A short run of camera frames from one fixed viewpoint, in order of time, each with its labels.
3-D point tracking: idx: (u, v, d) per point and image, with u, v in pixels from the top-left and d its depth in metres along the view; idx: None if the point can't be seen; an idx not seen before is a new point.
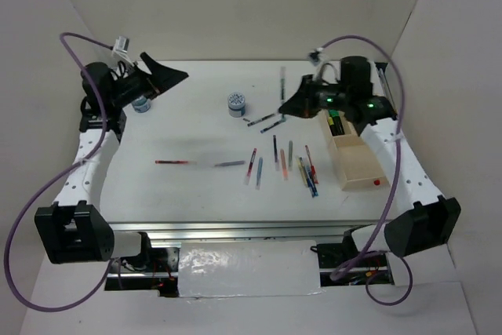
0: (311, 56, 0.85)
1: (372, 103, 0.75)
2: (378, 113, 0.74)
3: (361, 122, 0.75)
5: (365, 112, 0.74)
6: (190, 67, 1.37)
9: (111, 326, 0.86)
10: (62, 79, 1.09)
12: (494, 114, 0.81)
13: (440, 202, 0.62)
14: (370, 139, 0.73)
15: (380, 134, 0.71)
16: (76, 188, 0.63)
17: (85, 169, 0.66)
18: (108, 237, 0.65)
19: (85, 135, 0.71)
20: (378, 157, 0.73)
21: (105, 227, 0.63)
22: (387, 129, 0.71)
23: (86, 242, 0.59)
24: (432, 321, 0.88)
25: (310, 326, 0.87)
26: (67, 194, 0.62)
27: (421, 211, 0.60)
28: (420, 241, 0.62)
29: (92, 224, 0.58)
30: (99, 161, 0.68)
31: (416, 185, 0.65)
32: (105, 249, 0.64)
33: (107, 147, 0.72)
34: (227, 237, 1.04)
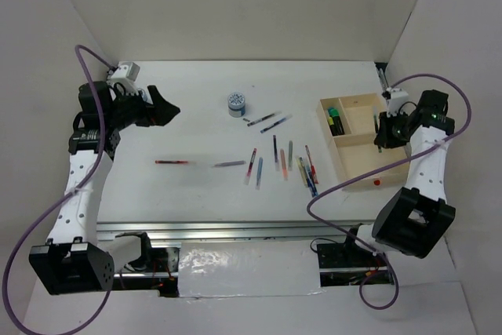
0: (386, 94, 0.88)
1: (434, 114, 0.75)
2: (438, 125, 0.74)
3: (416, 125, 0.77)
5: (426, 117, 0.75)
6: (190, 67, 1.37)
9: (111, 326, 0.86)
10: (62, 79, 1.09)
12: (494, 113, 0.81)
13: (438, 202, 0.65)
14: (415, 139, 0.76)
15: (426, 135, 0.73)
16: (70, 223, 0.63)
17: (78, 201, 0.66)
18: (107, 265, 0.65)
19: (77, 158, 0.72)
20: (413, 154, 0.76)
21: (103, 257, 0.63)
22: (434, 135, 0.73)
23: (85, 276, 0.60)
24: (431, 321, 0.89)
25: (310, 326, 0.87)
26: (62, 229, 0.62)
27: (412, 191, 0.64)
28: (401, 228, 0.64)
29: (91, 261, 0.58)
30: (92, 191, 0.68)
31: (426, 180, 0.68)
32: (105, 278, 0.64)
33: (100, 172, 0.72)
34: (227, 237, 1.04)
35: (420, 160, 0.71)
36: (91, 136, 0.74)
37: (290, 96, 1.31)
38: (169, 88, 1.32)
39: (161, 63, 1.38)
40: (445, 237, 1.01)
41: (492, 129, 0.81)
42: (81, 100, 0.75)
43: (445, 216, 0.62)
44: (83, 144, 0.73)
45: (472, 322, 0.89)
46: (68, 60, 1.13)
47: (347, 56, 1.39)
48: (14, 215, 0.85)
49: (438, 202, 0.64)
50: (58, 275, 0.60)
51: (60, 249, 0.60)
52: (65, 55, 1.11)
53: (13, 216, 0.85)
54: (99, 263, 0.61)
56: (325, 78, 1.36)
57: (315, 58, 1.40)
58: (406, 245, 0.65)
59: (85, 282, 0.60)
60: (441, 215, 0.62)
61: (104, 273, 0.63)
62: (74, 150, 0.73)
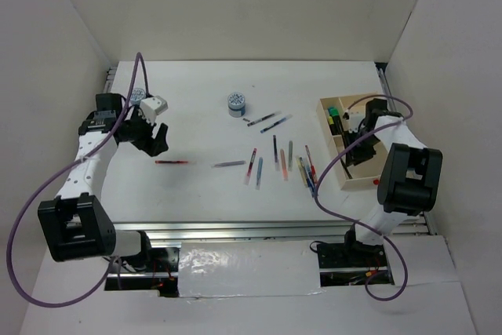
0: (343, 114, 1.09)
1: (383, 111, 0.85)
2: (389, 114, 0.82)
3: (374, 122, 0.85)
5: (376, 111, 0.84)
6: (190, 68, 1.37)
9: (112, 325, 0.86)
10: (62, 79, 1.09)
12: (495, 112, 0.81)
13: (425, 149, 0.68)
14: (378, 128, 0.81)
15: (385, 118, 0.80)
16: (78, 183, 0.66)
17: (85, 165, 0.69)
18: (110, 233, 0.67)
19: (86, 136, 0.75)
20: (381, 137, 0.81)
21: (107, 221, 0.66)
22: (392, 118, 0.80)
23: (90, 234, 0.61)
24: (431, 320, 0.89)
25: (310, 325, 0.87)
26: (70, 188, 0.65)
27: (401, 145, 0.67)
28: (404, 183, 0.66)
29: (96, 215, 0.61)
30: (100, 160, 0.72)
31: (406, 140, 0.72)
32: (108, 242, 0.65)
33: (105, 150, 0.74)
34: (227, 237, 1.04)
35: (393, 130, 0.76)
36: (98, 123, 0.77)
37: (290, 96, 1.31)
38: (169, 88, 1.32)
39: (161, 63, 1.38)
40: (445, 237, 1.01)
41: (493, 128, 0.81)
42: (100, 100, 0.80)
43: (436, 158, 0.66)
44: (92, 129, 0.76)
45: (472, 322, 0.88)
46: (68, 60, 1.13)
47: (347, 56, 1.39)
48: (14, 215, 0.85)
49: (426, 151, 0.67)
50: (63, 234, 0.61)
51: (65, 206, 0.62)
52: (65, 55, 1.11)
53: (13, 215, 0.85)
54: (102, 223, 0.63)
56: (325, 78, 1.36)
57: (316, 58, 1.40)
58: (416, 198, 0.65)
59: (89, 244, 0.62)
60: (433, 159, 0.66)
61: (107, 238, 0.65)
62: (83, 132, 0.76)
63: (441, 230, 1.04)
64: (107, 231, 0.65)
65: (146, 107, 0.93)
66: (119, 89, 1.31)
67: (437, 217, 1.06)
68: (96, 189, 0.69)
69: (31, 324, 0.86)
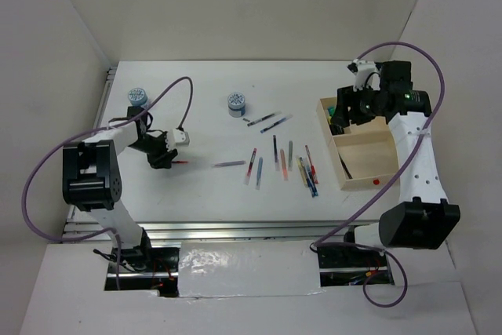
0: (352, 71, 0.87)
1: (409, 95, 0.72)
2: (414, 104, 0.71)
3: (394, 111, 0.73)
5: (399, 100, 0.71)
6: (190, 68, 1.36)
9: (112, 325, 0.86)
10: (63, 79, 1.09)
12: (496, 112, 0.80)
13: (441, 204, 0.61)
14: (394, 128, 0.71)
15: (406, 125, 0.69)
16: (101, 136, 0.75)
17: (109, 131, 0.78)
18: (118, 187, 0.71)
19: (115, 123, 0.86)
20: (397, 147, 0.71)
21: (118, 172, 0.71)
22: (415, 122, 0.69)
23: (102, 174, 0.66)
24: (431, 321, 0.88)
25: (310, 325, 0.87)
26: (94, 137, 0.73)
27: (415, 204, 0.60)
28: (409, 234, 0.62)
29: (110, 154, 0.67)
30: (122, 132, 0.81)
31: (423, 183, 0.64)
32: (115, 191, 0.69)
33: (129, 128, 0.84)
34: (227, 237, 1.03)
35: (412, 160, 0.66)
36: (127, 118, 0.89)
37: (290, 96, 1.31)
38: (169, 88, 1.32)
39: (161, 63, 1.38)
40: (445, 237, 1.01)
41: (493, 127, 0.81)
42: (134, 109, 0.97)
43: (450, 216, 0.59)
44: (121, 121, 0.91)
45: (472, 323, 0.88)
46: (69, 60, 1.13)
47: (347, 56, 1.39)
48: (13, 215, 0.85)
49: (441, 205, 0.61)
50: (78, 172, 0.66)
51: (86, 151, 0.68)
52: (66, 55, 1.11)
53: (13, 216, 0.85)
54: (113, 167, 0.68)
56: (325, 77, 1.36)
57: (316, 58, 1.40)
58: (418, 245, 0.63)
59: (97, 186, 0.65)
60: (447, 217, 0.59)
61: (114, 187, 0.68)
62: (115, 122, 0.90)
63: None
64: (115, 180, 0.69)
65: (172, 136, 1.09)
66: (119, 89, 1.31)
67: None
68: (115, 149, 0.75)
69: (31, 324, 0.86)
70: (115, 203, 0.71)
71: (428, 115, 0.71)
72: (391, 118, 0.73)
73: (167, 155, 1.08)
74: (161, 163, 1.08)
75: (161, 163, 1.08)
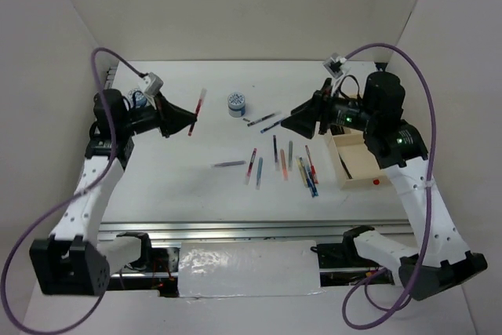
0: (332, 68, 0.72)
1: (401, 139, 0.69)
2: (409, 151, 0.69)
3: (387, 157, 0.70)
5: (394, 148, 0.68)
6: (190, 68, 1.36)
9: (111, 325, 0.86)
10: (62, 78, 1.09)
12: (494, 113, 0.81)
13: (467, 260, 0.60)
14: (397, 179, 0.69)
15: (409, 177, 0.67)
16: (74, 222, 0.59)
17: (87, 198, 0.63)
18: (104, 270, 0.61)
19: (92, 162, 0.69)
20: (402, 197, 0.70)
21: (102, 260, 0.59)
22: (417, 172, 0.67)
23: (80, 277, 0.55)
24: (431, 321, 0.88)
25: (311, 326, 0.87)
26: (65, 227, 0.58)
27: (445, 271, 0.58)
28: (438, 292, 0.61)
29: (87, 263, 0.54)
30: (102, 188, 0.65)
31: (445, 242, 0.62)
32: (100, 282, 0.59)
33: (110, 175, 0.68)
34: (226, 237, 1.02)
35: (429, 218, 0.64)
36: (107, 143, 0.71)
37: (290, 96, 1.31)
38: (169, 88, 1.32)
39: (162, 63, 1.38)
40: None
41: (493, 128, 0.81)
42: (96, 112, 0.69)
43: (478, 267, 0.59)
44: (100, 152, 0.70)
45: (472, 322, 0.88)
46: (69, 60, 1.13)
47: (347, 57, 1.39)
48: (14, 214, 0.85)
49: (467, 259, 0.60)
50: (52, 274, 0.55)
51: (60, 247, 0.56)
52: (65, 55, 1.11)
53: (13, 216, 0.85)
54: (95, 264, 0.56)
56: (326, 77, 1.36)
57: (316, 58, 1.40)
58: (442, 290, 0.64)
59: (79, 285, 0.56)
60: (476, 270, 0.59)
61: (99, 278, 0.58)
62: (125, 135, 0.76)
63: None
64: (100, 270, 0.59)
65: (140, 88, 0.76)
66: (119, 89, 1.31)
67: None
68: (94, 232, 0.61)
69: (31, 323, 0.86)
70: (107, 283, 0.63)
71: (425, 157, 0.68)
72: (387, 165, 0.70)
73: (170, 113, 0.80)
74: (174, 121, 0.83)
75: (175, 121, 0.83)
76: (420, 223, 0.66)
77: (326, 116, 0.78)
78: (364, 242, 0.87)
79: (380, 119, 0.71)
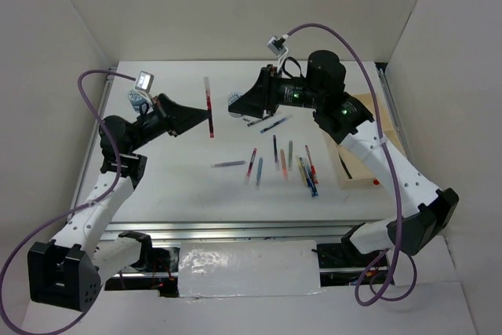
0: (274, 45, 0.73)
1: (345, 110, 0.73)
2: (356, 120, 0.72)
3: (340, 130, 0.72)
5: (343, 121, 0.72)
6: (190, 68, 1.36)
9: (111, 325, 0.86)
10: (62, 78, 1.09)
12: (494, 113, 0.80)
13: (440, 195, 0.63)
14: (354, 147, 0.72)
15: (365, 141, 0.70)
16: (76, 231, 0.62)
17: (92, 212, 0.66)
18: (95, 285, 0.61)
19: (103, 176, 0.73)
20: (365, 162, 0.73)
21: (93, 274, 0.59)
22: (370, 133, 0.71)
23: (69, 287, 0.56)
24: (431, 320, 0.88)
25: (311, 325, 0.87)
26: (67, 234, 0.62)
27: (424, 212, 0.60)
28: (427, 237, 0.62)
29: (78, 273, 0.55)
30: (107, 205, 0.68)
31: (414, 187, 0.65)
32: (87, 298, 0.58)
33: (118, 191, 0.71)
34: (227, 237, 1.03)
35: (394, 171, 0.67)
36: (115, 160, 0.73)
37: None
38: (169, 88, 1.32)
39: (162, 63, 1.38)
40: (445, 237, 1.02)
41: (493, 128, 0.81)
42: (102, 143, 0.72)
43: (452, 199, 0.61)
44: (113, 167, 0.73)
45: (472, 322, 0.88)
46: (68, 60, 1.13)
47: (347, 56, 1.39)
48: (14, 214, 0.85)
49: (440, 194, 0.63)
50: (46, 278, 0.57)
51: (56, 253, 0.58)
52: (65, 55, 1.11)
53: (14, 215, 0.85)
54: (85, 278, 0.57)
56: None
57: None
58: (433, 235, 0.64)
59: (67, 296, 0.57)
60: (451, 202, 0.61)
61: (87, 293, 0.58)
62: (137, 156, 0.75)
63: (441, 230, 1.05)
64: (91, 285, 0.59)
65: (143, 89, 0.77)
66: (119, 89, 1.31)
67: None
68: (93, 244, 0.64)
69: (30, 323, 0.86)
70: (94, 300, 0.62)
71: (372, 119, 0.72)
72: (341, 140, 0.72)
73: (177, 112, 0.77)
74: (183, 125, 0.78)
75: (183, 125, 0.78)
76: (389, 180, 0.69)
77: (274, 96, 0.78)
78: (358, 235, 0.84)
79: (326, 96, 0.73)
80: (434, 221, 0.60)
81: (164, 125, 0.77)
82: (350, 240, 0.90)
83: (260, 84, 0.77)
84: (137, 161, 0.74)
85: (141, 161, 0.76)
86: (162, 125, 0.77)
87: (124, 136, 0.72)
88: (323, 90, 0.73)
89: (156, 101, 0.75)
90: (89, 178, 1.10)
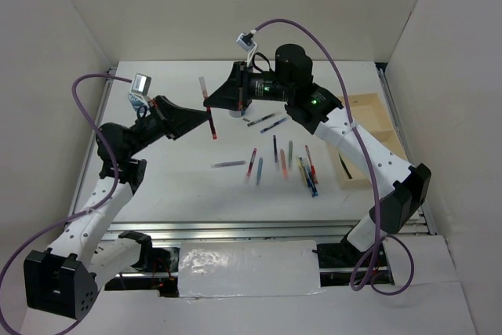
0: (243, 38, 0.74)
1: (315, 100, 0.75)
2: (327, 108, 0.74)
3: (312, 120, 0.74)
5: (313, 110, 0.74)
6: (190, 68, 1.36)
9: (112, 325, 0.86)
10: (62, 78, 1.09)
12: (494, 113, 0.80)
13: (413, 172, 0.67)
14: (327, 134, 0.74)
15: (336, 127, 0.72)
16: (73, 238, 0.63)
17: (89, 219, 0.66)
18: (92, 293, 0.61)
19: (101, 183, 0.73)
20: (340, 149, 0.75)
21: (90, 282, 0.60)
22: (340, 119, 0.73)
23: (65, 296, 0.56)
24: (431, 321, 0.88)
25: (311, 326, 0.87)
26: (63, 243, 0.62)
27: (401, 189, 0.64)
28: (405, 213, 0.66)
29: (74, 282, 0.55)
30: (104, 213, 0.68)
31: (389, 165, 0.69)
32: (82, 306, 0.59)
33: (117, 198, 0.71)
34: (227, 237, 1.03)
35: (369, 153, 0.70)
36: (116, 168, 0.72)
37: None
38: (169, 88, 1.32)
39: (162, 63, 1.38)
40: (445, 237, 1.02)
41: (492, 128, 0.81)
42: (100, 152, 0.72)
43: (423, 175, 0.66)
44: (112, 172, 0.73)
45: (472, 322, 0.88)
46: (69, 60, 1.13)
47: (347, 56, 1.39)
48: (14, 215, 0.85)
49: (413, 171, 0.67)
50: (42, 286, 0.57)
51: (53, 260, 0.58)
52: (66, 55, 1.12)
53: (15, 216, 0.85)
54: (81, 288, 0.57)
56: (327, 76, 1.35)
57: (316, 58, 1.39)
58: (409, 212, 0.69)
59: (63, 304, 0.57)
60: (423, 177, 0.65)
61: (83, 301, 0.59)
62: (136, 162, 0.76)
63: (441, 230, 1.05)
64: (87, 293, 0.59)
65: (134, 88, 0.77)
66: (120, 89, 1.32)
67: (437, 218, 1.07)
68: (90, 251, 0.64)
69: (31, 323, 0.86)
70: (91, 308, 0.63)
71: (341, 107, 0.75)
72: (314, 129, 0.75)
73: (177, 114, 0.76)
74: (181, 128, 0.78)
75: (181, 129, 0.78)
76: (364, 162, 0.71)
77: (245, 90, 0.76)
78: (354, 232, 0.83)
79: (296, 88, 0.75)
80: (409, 197, 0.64)
81: (162, 130, 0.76)
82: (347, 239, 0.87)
83: (232, 77, 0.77)
84: (136, 166, 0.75)
85: (140, 166, 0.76)
86: (161, 128, 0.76)
87: (123, 143, 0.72)
88: (292, 82, 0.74)
89: (153, 103, 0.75)
90: (89, 179, 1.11)
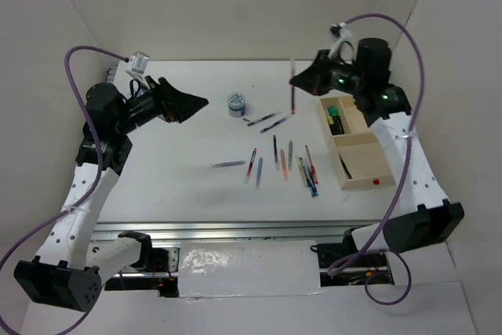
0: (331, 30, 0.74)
1: (386, 95, 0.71)
2: (393, 105, 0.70)
3: (374, 113, 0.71)
5: (379, 103, 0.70)
6: (190, 68, 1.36)
9: (111, 325, 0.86)
10: (61, 78, 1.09)
12: (494, 113, 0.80)
13: (445, 205, 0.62)
14: (380, 133, 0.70)
15: (393, 130, 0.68)
16: (60, 243, 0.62)
17: (74, 220, 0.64)
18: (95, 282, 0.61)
19: (81, 171, 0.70)
20: (387, 152, 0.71)
21: (90, 274, 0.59)
22: (400, 125, 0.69)
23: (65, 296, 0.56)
24: (431, 321, 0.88)
25: (311, 326, 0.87)
26: (51, 249, 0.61)
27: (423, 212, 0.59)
28: (417, 238, 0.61)
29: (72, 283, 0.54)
30: (89, 209, 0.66)
31: (423, 188, 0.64)
32: (88, 298, 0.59)
33: (99, 191, 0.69)
34: (226, 237, 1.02)
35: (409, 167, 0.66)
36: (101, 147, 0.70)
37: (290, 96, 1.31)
38: None
39: (161, 63, 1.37)
40: None
41: (492, 128, 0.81)
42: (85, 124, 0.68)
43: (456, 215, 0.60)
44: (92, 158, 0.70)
45: (472, 322, 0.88)
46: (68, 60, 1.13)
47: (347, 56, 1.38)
48: (13, 215, 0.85)
49: (445, 205, 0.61)
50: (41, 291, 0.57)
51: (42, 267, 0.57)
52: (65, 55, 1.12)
53: (14, 216, 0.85)
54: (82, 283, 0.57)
56: None
57: None
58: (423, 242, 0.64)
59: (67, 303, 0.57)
60: (453, 216, 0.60)
61: (87, 294, 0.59)
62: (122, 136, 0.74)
63: None
64: (90, 286, 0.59)
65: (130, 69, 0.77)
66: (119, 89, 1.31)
67: None
68: (80, 251, 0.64)
69: (31, 324, 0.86)
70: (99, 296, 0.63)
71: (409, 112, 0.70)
72: (372, 122, 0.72)
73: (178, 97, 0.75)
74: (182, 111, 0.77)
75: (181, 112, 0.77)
76: (398, 174, 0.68)
77: (321, 78, 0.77)
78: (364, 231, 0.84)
79: (369, 77, 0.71)
80: (428, 224, 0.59)
81: (159, 109, 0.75)
82: (353, 234, 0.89)
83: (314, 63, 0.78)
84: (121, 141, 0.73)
85: (125, 142, 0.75)
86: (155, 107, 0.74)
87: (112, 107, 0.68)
88: (367, 71, 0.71)
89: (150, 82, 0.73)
90: None
